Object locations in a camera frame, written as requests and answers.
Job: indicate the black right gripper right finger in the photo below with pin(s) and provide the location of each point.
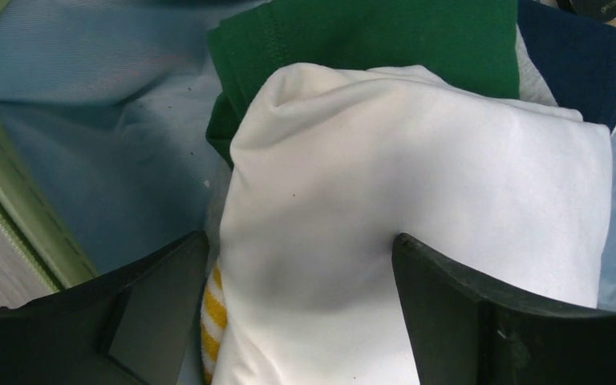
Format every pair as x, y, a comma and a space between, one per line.
466, 327

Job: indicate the green ribbed hard-shell suitcase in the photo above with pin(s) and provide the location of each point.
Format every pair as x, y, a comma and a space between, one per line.
104, 107

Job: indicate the navy blue folded garment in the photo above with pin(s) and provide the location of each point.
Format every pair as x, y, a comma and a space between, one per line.
576, 56

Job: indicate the yellow white striped garment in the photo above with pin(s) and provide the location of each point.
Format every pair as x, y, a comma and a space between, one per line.
213, 321

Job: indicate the dark green folded garment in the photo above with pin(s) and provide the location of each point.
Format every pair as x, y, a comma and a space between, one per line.
468, 44

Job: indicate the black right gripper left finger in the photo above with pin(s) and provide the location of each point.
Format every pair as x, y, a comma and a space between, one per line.
128, 326

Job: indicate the black round jar lid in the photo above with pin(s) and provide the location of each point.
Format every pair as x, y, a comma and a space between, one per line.
599, 10

